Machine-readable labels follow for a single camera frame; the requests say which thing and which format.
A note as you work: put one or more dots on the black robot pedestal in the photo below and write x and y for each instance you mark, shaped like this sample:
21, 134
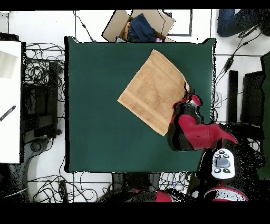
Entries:
135, 181

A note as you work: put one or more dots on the black equipment rack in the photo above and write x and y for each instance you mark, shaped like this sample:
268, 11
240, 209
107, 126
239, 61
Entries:
40, 105

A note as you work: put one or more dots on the beige box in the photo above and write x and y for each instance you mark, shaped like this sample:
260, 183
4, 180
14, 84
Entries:
7, 65

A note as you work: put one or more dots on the white desk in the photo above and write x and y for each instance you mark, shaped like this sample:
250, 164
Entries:
10, 137

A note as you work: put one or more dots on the black upright stand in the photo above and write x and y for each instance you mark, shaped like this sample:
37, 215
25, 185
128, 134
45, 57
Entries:
233, 95

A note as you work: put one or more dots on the dark green table cloth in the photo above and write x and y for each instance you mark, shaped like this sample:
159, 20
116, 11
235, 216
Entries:
95, 137

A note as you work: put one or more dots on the pink cloth item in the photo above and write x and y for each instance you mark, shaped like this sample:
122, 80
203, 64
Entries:
159, 40

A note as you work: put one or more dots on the tan terry towel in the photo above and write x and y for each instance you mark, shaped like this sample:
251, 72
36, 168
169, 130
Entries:
151, 93

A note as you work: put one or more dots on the dark green fabric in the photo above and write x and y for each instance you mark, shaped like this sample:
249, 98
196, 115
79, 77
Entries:
266, 105

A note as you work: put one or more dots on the black striped tool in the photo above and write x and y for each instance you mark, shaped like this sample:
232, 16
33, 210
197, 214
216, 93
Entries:
8, 113

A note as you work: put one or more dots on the dark blue jeans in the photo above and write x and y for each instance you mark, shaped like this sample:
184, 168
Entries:
141, 27

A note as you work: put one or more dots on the black monitor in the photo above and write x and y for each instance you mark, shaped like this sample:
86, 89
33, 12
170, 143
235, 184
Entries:
252, 99

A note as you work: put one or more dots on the brown cardboard box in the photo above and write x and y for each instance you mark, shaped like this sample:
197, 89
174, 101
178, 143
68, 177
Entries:
116, 27

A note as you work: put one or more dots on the person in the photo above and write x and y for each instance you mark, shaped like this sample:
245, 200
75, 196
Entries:
238, 23

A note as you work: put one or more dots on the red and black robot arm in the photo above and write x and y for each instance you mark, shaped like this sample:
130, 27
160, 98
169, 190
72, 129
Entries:
196, 131

